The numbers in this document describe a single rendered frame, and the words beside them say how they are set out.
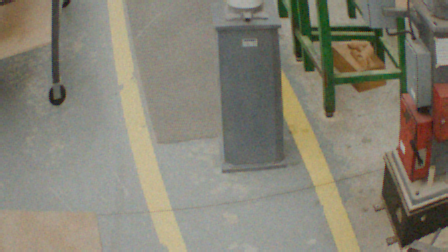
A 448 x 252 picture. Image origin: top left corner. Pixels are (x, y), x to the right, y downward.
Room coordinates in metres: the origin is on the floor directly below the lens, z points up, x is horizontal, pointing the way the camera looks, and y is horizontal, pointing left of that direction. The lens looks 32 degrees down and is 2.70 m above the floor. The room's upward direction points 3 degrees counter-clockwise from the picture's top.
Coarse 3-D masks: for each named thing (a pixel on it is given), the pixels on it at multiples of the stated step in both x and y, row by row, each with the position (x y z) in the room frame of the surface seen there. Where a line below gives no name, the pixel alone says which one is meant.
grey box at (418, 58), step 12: (408, 0) 3.41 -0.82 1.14; (408, 12) 3.41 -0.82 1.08; (408, 48) 3.38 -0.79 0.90; (420, 48) 3.35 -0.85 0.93; (408, 60) 3.39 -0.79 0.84; (420, 60) 3.30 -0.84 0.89; (408, 72) 3.40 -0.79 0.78; (420, 72) 3.30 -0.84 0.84; (408, 84) 3.40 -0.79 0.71; (420, 84) 3.29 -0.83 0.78; (420, 96) 3.30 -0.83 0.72
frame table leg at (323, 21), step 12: (324, 0) 4.29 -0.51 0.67; (324, 12) 4.29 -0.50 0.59; (324, 24) 4.29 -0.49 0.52; (324, 36) 4.29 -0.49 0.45; (324, 48) 4.29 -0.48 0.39; (324, 60) 4.29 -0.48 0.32; (324, 72) 4.29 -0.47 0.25; (324, 84) 4.30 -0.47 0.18; (324, 96) 4.31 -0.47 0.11; (324, 108) 4.31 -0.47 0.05
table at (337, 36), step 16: (288, 0) 5.20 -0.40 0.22; (304, 0) 4.74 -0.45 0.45; (352, 0) 5.31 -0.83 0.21; (304, 16) 4.74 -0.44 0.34; (352, 16) 5.43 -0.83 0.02; (304, 32) 4.74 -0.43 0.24; (336, 32) 4.79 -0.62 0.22; (352, 32) 4.81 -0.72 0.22; (368, 32) 4.82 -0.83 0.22; (304, 64) 4.74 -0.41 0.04
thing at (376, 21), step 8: (368, 0) 3.50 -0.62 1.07; (376, 0) 3.51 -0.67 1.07; (384, 0) 3.52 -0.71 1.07; (392, 0) 3.53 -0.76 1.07; (368, 8) 3.51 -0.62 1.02; (376, 8) 3.51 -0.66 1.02; (368, 16) 3.51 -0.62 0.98; (376, 16) 3.51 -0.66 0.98; (368, 24) 3.53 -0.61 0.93; (376, 24) 3.51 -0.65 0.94; (384, 24) 3.52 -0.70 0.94; (392, 24) 3.53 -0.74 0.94; (400, 32) 3.48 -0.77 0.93; (408, 32) 3.43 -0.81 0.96
